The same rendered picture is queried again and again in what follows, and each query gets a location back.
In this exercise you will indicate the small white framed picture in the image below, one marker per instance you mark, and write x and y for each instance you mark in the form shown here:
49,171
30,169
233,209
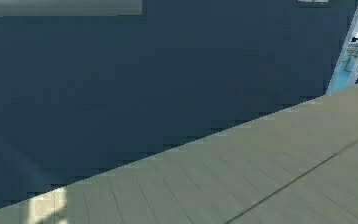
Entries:
312,1

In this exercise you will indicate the grey framed wall picture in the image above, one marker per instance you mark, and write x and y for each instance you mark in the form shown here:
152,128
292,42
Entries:
63,7

